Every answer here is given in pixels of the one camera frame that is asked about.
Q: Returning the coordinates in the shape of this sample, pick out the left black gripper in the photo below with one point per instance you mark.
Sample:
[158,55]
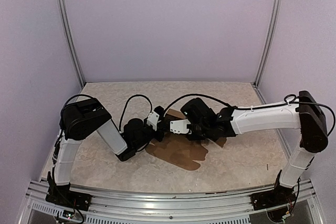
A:
[161,129]

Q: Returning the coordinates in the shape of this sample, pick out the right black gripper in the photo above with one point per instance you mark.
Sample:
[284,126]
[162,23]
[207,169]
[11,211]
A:
[196,138]

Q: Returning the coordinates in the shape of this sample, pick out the brown cardboard box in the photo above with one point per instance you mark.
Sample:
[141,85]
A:
[179,151]

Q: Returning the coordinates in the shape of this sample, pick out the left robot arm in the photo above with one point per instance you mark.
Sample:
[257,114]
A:
[80,119]

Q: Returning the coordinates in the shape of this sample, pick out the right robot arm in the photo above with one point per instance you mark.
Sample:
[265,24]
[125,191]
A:
[294,112]

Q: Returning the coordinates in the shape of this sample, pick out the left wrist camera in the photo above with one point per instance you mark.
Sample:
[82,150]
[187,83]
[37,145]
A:
[155,117]

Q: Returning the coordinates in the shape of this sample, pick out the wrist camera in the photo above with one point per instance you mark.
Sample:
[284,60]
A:
[155,117]
[180,126]

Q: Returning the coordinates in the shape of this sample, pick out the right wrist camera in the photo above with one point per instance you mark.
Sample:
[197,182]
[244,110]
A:
[180,126]

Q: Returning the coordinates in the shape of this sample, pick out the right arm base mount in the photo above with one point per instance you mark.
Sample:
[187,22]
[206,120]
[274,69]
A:
[272,198]

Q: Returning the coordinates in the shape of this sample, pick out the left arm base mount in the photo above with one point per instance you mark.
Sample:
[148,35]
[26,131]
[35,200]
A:
[70,199]

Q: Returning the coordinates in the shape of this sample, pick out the front aluminium rail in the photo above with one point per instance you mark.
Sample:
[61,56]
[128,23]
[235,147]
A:
[113,206]

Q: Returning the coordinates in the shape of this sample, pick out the right aluminium frame post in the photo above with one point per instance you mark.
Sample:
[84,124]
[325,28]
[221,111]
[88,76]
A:
[268,42]

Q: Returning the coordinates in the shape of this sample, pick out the aluminium frame post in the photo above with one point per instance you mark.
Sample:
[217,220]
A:
[70,42]
[268,42]

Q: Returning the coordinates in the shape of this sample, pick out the left aluminium frame post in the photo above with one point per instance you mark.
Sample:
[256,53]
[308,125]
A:
[70,42]

